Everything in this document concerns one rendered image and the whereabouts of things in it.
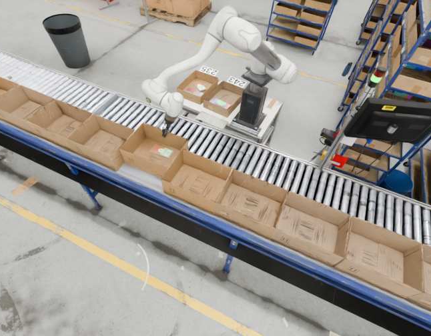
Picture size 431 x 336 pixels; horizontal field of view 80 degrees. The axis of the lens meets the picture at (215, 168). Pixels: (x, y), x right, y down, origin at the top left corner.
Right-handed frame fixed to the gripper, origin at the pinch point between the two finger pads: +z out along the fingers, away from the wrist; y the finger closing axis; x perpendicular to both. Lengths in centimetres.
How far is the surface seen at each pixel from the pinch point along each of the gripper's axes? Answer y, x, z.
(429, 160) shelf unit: 154, -245, -15
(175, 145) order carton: 0.3, -10.7, 6.9
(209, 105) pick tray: 70, -11, 20
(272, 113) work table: 96, -68, 6
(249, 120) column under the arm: 70, -51, 6
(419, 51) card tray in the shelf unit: 94, -114, -103
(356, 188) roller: 41, -150, -24
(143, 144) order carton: -7.5, 11.5, 18.7
